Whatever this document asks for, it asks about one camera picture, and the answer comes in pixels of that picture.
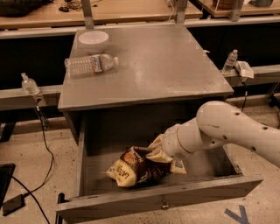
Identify brown chip bag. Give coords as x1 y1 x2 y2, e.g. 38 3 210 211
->
106 146 186 187

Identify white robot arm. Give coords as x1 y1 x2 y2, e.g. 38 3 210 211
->
146 101 280 167

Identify grey open drawer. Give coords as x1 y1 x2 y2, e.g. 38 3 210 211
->
55 101 264 224

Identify grey counter cabinet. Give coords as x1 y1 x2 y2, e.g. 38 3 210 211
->
58 25 233 147

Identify blue tape mark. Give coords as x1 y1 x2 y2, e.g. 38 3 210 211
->
225 205 250 224

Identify clear plastic water bottle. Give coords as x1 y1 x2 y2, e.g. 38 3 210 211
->
64 54 119 77

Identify white bowl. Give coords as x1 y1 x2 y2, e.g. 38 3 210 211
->
78 31 109 54

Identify black power adapter left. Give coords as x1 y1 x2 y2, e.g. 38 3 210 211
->
3 194 25 216

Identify black monitor corner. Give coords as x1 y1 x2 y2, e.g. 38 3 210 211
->
0 163 16 208

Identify wooden back table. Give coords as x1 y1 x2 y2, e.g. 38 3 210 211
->
0 0 203 31

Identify small bottle on right rail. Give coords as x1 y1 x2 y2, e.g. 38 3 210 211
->
221 49 238 75

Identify small bottle on rail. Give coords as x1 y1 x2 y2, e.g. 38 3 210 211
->
221 49 238 75
21 73 40 95

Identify black cable left floor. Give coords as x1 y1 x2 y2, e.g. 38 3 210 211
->
11 106 55 224

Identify white packet on rail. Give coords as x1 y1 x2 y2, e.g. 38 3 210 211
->
234 60 254 79

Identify small bottle on left rail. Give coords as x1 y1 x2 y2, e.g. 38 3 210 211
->
21 73 40 95

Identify grey left rail shelf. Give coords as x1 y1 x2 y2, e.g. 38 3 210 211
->
0 85 62 111

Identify black cables on table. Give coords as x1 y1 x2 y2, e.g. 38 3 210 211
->
58 0 99 13

